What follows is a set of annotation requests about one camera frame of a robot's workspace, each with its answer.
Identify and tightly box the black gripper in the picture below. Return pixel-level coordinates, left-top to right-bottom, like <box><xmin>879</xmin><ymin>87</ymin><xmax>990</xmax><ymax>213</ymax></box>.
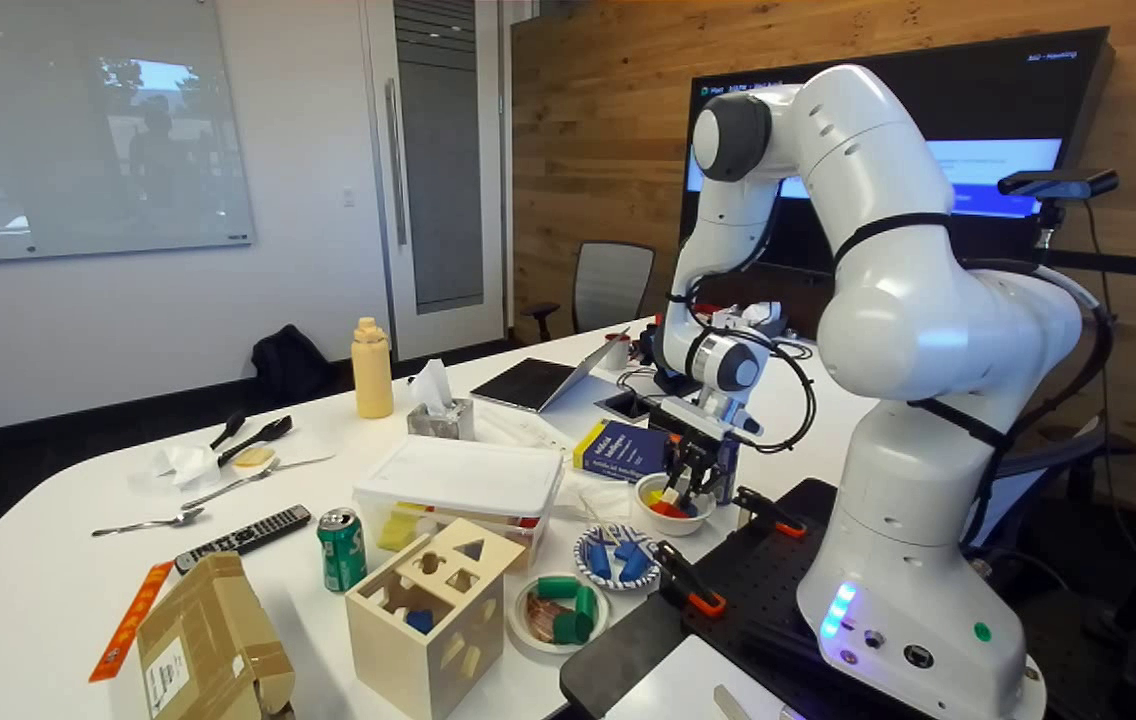
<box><xmin>660</xmin><ymin>392</ymin><xmax>749</xmax><ymax>508</ymax></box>

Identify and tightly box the white bowl with blocks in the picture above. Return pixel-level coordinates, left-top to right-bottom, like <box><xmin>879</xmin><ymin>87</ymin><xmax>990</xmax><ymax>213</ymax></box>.
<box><xmin>628</xmin><ymin>470</ymin><xmax>720</xmax><ymax>541</ymax></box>

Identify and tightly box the white bowl with green pieces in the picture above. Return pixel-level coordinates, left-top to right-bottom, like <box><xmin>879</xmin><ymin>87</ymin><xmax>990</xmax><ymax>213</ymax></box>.
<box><xmin>508</xmin><ymin>568</ymin><xmax>612</xmax><ymax>655</ymax></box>

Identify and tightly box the grey tissue box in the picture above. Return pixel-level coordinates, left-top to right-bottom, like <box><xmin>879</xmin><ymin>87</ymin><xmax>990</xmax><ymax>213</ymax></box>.
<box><xmin>404</xmin><ymin>357</ymin><xmax>480</xmax><ymax>446</ymax></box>

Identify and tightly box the wooden shape sorter box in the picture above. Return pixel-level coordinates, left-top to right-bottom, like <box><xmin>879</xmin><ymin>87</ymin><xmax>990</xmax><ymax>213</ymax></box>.
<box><xmin>345</xmin><ymin>518</ymin><xmax>528</xmax><ymax>720</ymax></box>

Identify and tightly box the brown cardboard box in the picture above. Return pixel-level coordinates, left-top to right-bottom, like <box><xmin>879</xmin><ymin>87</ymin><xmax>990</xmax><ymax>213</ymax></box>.
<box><xmin>132</xmin><ymin>547</ymin><xmax>299</xmax><ymax>720</ymax></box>

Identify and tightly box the blue book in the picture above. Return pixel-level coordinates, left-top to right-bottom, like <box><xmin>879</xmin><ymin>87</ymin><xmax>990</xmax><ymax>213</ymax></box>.
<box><xmin>572</xmin><ymin>416</ymin><xmax>679</xmax><ymax>488</ymax></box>

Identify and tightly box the black phone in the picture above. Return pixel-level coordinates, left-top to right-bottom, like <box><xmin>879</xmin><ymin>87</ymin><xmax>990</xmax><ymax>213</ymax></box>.
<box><xmin>596</xmin><ymin>385</ymin><xmax>651</xmax><ymax>422</ymax></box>

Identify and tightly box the blue patterned plate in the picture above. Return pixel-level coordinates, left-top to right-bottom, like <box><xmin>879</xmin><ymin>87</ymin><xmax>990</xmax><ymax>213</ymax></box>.
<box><xmin>572</xmin><ymin>520</ymin><xmax>664</xmax><ymax>595</ymax></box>

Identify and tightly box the green curved block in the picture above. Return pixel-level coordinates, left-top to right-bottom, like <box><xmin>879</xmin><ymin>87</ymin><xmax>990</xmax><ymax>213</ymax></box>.
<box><xmin>532</xmin><ymin>574</ymin><xmax>603</xmax><ymax>649</ymax></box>

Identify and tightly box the flat black laptop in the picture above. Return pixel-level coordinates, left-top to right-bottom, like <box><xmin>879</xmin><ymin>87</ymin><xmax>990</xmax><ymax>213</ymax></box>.
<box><xmin>468</xmin><ymin>357</ymin><xmax>579</xmax><ymax>416</ymax></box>

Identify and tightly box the white paper sheet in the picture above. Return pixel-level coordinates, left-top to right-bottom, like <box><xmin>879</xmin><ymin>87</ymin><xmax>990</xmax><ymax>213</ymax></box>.
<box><xmin>600</xmin><ymin>632</ymin><xmax>798</xmax><ymax>720</ymax></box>

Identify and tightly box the brown block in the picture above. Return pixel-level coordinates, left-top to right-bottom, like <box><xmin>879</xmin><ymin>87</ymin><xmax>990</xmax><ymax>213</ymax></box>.
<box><xmin>525</xmin><ymin>591</ymin><xmax>563</xmax><ymax>639</ymax></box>

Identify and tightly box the grey office chair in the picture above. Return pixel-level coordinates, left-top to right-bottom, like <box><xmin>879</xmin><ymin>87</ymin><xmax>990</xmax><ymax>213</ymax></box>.
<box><xmin>532</xmin><ymin>240</ymin><xmax>660</xmax><ymax>346</ymax></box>

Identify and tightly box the white pen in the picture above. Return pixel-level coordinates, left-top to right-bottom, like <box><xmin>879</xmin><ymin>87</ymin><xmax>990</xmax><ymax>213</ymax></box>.
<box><xmin>708</xmin><ymin>679</ymin><xmax>752</xmax><ymax>720</ymax></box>

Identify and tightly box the clear lidded plastic container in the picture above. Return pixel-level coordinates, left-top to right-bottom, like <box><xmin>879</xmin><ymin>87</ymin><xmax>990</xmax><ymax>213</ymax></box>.
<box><xmin>350</xmin><ymin>435</ymin><xmax>566</xmax><ymax>566</ymax></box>

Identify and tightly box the yellow object inside container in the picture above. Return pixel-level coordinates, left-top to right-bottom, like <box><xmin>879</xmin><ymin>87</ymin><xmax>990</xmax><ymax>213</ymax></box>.
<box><xmin>374</xmin><ymin>504</ymin><xmax>426</xmax><ymax>552</ymax></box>

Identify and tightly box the blue office chair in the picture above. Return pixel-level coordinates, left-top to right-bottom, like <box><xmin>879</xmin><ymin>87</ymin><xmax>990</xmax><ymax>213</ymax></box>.
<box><xmin>961</xmin><ymin>414</ymin><xmax>1110</xmax><ymax>566</ymax></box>

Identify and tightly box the yellow squeeze bottle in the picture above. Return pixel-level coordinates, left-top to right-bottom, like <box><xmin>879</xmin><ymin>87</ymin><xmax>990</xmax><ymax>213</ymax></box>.
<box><xmin>346</xmin><ymin>312</ymin><xmax>401</xmax><ymax>424</ymax></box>

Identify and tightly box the green soda can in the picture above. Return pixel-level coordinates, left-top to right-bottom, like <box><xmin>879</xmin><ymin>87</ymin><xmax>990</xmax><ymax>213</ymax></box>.
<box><xmin>310</xmin><ymin>504</ymin><xmax>373</xmax><ymax>595</ymax></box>

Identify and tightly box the white door with window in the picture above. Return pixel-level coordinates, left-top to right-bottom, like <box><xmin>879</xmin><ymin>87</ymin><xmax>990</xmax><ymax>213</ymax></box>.
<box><xmin>373</xmin><ymin>0</ymin><xmax>511</xmax><ymax>365</ymax></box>

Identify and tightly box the black backpack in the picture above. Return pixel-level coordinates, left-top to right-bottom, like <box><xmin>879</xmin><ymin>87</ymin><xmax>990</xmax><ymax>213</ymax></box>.
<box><xmin>248</xmin><ymin>322</ymin><xmax>341</xmax><ymax>405</ymax></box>

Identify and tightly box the black spatula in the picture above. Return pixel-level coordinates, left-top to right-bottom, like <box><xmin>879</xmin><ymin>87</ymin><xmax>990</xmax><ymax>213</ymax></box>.
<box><xmin>213</xmin><ymin>414</ymin><xmax>297</xmax><ymax>473</ymax></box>

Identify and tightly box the wooden spoon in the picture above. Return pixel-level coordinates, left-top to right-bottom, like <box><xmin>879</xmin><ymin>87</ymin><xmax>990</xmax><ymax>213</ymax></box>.
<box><xmin>180</xmin><ymin>446</ymin><xmax>282</xmax><ymax>518</ymax></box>

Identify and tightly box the black remote control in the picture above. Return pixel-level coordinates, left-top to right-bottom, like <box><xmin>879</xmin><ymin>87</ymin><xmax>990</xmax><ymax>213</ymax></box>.
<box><xmin>168</xmin><ymin>500</ymin><xmax>316</xmax><ymax>575</ymax></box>

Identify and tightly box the small black utensil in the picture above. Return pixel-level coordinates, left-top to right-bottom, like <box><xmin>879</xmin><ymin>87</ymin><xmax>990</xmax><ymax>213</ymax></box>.
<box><xmin>203</xmin><ymin>408</ymin><xmax>250</xmax><ymax>452</ymax></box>

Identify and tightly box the crumpled white napkin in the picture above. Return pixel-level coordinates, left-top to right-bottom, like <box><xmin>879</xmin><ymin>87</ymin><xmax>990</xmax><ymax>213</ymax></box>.
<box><xmin>124</xmin><ymin>435</ymin><xmax>220</xmax><ymax>497</ymax></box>

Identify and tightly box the orange ruler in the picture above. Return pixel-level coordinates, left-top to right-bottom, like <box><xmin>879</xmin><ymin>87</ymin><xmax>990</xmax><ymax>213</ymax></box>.
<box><xmin>89</xmin><ymin>555</ymin><xmax>180</xmax><ymax>683</ymax></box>

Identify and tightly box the orange handled black clamp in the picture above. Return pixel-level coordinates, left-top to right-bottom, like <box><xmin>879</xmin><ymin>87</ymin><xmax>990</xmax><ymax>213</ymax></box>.
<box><xmin>651</xmin><ymin>535</ymin><xmax>732</xmax><ymax>626</ymax></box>
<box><xmin>732</xmin><ymin>486</ymin><xmax>812</xmax><ymax>546</ymax></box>

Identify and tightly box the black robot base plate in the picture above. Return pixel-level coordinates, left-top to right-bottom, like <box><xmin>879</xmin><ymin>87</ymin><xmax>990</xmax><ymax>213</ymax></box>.
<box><xmin>556</xmin><ymin>475</ymin><xmax>863</xmax><ymax>720</ymax></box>

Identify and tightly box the wall television screen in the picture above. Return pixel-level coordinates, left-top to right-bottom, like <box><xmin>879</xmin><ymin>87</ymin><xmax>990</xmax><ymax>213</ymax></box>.
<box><xmin>679</xmin><ymin>25</ymin><xmax>1121</xmax><ymax>272</ymax></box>

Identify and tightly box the wall whiteboard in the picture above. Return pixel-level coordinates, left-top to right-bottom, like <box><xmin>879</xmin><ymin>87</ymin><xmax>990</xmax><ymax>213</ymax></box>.
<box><xmin>0</xmin><ymin>0</ymin><xmax>258</xmax><ymax>272</ymax></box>

